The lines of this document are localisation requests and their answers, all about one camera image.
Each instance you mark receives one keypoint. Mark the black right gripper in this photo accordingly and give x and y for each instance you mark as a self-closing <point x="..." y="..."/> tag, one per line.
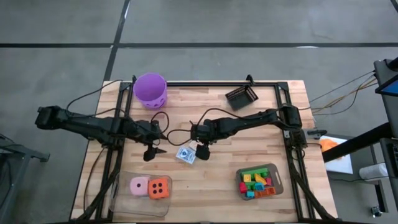
<point x="203" y="132"/>

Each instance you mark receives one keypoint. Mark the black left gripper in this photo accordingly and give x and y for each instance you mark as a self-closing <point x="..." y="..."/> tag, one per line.
<point x="144" y="132"/>

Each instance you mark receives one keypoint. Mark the blue-print card deck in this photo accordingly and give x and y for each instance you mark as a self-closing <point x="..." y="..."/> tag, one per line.
<point x="185" y="155"/>

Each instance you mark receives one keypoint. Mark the pink foam die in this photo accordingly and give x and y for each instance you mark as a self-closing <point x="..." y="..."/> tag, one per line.
<point x="139" y="186"/>

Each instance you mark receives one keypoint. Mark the orange foam die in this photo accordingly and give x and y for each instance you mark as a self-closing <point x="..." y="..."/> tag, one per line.
<point x="159" y="188"/>

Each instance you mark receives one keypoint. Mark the yellow small toy block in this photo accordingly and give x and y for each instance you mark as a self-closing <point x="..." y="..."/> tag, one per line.
<point x="247" y="178"/>

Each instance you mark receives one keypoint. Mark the light blue small toy block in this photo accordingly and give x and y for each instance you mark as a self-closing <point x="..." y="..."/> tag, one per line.
<point x="250" y="194"/>

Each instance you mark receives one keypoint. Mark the teal small toy block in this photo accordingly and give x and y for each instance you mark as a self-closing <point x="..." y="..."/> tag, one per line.
<point x="259" y="186"/>

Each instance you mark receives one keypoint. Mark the orange wedge toy brick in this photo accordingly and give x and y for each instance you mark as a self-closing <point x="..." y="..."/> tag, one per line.
<point x="267" y="192"/>

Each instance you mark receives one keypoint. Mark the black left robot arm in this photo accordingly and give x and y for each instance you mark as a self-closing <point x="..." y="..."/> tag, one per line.
<point x="87" y="126"/>

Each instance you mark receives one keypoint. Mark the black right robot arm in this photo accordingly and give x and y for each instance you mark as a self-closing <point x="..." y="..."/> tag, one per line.
<point x="255" y="119"/>

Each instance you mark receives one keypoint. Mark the purple pumpkin-face bucket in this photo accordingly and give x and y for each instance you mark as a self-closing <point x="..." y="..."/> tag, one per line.
<point x="150" y="90"/>

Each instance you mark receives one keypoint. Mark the black slotted plastic basket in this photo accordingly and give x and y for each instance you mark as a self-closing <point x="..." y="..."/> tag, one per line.
<point x="242" y="98"/>

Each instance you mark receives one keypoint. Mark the clear plastic bin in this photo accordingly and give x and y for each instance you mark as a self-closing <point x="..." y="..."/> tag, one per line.
<point x="140" y="207"/>

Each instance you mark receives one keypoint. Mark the grey translucent plastic tray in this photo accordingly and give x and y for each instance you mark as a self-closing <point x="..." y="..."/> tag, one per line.
<point x="278" y="180"/>

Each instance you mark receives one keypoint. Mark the orange object beside table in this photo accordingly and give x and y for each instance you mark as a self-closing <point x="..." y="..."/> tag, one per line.
<point x="329" y="145"/>

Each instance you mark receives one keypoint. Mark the grey metal side table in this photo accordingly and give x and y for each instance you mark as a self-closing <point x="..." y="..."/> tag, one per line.
<point x="21" y="153"/>

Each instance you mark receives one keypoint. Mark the white board on floor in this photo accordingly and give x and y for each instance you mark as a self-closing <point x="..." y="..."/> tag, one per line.
<point x="340" y="166"/>

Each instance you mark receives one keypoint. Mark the black diagonal beam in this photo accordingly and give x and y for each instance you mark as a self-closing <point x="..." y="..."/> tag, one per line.
<point x="357" y="143"/>

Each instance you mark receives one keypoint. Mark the white paper roll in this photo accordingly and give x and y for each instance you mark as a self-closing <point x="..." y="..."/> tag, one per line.
<point x="373" y="171"/>

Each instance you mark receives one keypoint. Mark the small black castor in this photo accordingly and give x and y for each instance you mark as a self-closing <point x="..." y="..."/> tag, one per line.
<point x="376" y="211"/>

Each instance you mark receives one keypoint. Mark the dark equipment stand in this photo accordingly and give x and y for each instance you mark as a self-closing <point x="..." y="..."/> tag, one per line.
<point x="392" y="161"/>

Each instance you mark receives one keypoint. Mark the dark grey equipment cart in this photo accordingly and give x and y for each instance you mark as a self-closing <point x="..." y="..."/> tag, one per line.
<point x="391" y="115"/>

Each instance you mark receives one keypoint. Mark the blue-screen monitor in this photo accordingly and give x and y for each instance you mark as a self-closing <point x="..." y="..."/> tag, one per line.
<point x="392" y="88"/>

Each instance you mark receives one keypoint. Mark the black frame clamp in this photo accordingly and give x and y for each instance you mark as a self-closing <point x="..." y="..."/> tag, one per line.
<point x="249" y="79"/>
<point x="134" y="79"/>

